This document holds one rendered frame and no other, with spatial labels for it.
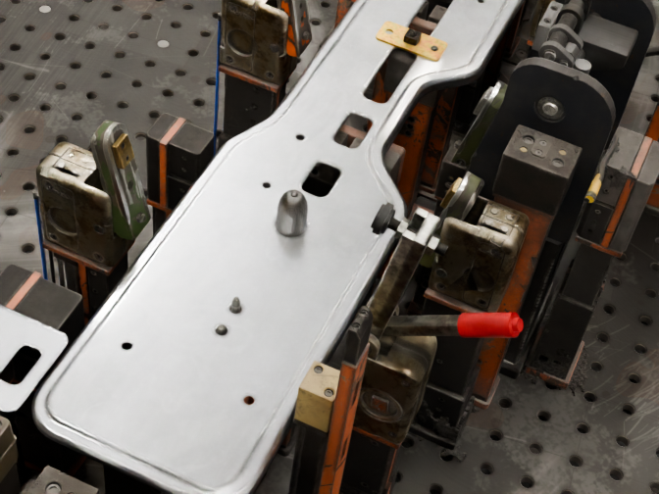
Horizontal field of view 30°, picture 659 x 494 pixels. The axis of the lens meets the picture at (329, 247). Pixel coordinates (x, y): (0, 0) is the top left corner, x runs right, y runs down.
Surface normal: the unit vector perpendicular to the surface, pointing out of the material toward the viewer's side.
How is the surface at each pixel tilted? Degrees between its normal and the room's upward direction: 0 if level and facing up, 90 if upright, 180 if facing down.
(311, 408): 90
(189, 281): 0
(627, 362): 0
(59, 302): 0
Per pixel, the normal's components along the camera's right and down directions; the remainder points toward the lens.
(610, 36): 0.10, -0.65
